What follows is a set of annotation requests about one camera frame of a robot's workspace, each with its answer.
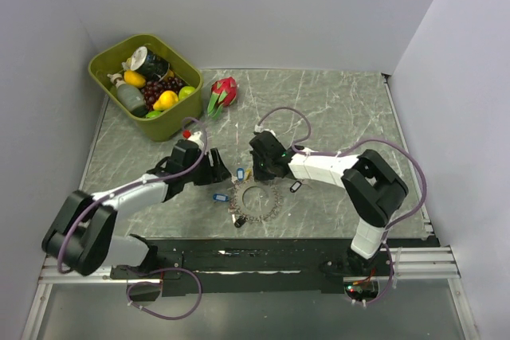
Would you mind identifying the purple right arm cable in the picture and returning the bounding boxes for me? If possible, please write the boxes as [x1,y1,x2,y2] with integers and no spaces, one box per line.
[254,107,430,306]

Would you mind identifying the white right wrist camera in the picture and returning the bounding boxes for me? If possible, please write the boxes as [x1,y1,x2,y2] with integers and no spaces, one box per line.
[254,125,277,137]

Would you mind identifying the olive green plastic bin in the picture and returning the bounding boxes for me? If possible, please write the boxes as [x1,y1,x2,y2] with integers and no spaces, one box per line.
[88,33,203,142]

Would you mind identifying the grey pump bottle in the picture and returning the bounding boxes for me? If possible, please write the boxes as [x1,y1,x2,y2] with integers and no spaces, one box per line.
[108,73,148,118]

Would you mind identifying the yellow lemon toy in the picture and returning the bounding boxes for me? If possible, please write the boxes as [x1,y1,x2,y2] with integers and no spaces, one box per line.
[124,70,147,89]

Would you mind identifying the black key tag on ring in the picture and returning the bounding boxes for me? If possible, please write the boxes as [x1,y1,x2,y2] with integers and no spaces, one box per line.
[234,217,245,229]

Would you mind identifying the dark purple grape bunch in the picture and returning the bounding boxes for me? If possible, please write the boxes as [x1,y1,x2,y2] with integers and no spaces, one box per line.
[142,77,186,111]

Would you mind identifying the red dragon fruit toy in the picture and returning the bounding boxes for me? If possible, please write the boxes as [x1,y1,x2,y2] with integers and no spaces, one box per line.
[206,77,237,119]

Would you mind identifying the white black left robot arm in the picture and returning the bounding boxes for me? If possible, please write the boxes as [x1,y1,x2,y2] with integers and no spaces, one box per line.
[41,139,231,278]

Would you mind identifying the green apple toy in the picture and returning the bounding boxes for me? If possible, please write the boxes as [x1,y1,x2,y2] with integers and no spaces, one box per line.
[178,85,196,101]

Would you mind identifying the yellow key tag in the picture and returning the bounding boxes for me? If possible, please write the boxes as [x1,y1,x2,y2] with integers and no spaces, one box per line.
[244,169,252,181]

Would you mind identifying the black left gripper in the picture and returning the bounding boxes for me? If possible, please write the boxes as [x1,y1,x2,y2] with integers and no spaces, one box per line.
[182,147,231,186]

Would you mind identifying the black cylindrical can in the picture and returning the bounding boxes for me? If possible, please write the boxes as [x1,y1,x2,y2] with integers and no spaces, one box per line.
[130,45,171,81]

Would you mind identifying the black key tag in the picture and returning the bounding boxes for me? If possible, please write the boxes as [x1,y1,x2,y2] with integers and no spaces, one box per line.
[234,217,245,229]
[289,181,303,193]

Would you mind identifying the blue key tag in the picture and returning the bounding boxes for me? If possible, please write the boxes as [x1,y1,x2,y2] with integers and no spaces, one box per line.
[236,168,245,182]
[213,193,229,202]

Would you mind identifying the aluminium extrusion frame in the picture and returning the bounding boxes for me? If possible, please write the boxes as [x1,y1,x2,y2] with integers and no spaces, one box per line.
[37,247,461,284]

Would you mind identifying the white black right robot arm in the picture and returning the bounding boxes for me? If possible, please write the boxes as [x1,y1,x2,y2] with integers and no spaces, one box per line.
[249,131,409,276]

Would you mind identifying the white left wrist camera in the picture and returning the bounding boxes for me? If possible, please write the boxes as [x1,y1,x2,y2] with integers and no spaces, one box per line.
[182,130,205,148]

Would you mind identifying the round metal key ring plate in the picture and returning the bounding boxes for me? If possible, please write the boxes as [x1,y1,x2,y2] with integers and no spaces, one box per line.
[229,179,282,224]

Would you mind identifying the yellow pear toy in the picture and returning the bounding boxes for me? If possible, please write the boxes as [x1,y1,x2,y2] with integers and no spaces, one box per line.
[153,91,179,111]

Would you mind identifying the green lime toy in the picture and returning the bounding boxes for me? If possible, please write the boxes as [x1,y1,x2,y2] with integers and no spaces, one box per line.
[145,111,162,119]

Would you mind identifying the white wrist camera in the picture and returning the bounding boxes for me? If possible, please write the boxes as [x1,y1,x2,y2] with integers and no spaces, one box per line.
[254,125,277,137]
[182,130,205,148]

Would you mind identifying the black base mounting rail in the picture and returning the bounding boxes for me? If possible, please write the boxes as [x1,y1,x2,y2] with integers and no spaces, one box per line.
[109,238,439,298]

